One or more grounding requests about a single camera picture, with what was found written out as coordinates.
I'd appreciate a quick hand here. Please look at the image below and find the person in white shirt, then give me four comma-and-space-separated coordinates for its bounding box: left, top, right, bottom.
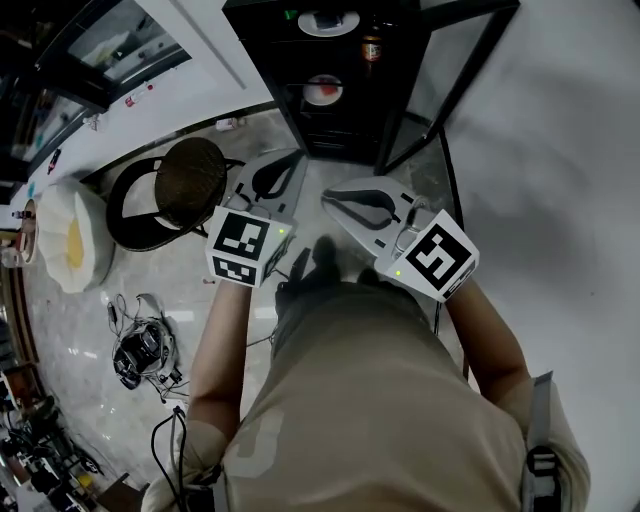
142, 279, 591, 512

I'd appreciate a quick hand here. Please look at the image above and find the round wooden side table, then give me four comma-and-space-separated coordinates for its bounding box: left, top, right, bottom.
12, 198, 40, 265

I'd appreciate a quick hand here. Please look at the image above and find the clear bottle with red label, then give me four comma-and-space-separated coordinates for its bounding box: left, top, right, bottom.
124, 82, 155, 107

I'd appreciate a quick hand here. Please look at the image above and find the black body cable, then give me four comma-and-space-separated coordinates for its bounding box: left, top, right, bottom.
151, 405, 189, 512

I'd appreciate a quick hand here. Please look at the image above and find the white bean bag yellow centre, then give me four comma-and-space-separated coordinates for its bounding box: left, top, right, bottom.
37, 177, 116, 295

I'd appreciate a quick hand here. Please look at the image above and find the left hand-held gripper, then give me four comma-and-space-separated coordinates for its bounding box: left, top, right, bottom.
205, 148, 309, 289

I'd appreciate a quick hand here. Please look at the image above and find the black waist pouch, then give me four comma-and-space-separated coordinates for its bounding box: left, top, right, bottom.
276, 247, 314, 321

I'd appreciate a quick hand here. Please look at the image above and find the tangle of black cables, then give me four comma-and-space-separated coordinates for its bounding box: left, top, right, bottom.
106, 292, 174, 336

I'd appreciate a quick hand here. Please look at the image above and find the person's right forearm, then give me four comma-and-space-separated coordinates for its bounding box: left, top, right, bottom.
442, 279, 531, 406

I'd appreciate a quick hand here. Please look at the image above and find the large white plate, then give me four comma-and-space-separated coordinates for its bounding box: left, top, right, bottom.
297, 10, 361, 37

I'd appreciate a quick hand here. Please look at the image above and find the person's left forearm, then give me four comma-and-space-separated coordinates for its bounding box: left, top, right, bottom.
188, 282, 261, 436

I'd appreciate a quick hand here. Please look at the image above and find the black round wicker chair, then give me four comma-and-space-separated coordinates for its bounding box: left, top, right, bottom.
105, 137, 246, 253

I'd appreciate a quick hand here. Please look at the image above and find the small brown sauce bottle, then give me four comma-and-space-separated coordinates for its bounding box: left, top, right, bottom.
361, 34, 384, 64

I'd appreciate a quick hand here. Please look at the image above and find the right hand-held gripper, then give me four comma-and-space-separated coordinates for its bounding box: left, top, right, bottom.
321, 175, 480, 304

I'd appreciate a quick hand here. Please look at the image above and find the black headset device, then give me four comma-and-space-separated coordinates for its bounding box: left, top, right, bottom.
112, 322, 176, 389

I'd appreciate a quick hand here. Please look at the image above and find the grey shoulder strap black buckle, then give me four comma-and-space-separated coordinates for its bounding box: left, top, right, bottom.
522, 370, 561, 512

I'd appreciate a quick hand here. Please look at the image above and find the black cabinet with glass door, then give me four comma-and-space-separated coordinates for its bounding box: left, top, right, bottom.
222, 0, 521, 176

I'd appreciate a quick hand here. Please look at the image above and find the red and white bowl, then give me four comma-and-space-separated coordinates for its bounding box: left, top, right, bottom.
303, 74, 346, 107

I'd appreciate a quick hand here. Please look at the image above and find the black-framed window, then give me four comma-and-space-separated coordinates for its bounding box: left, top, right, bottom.
0, 0, 194, 181

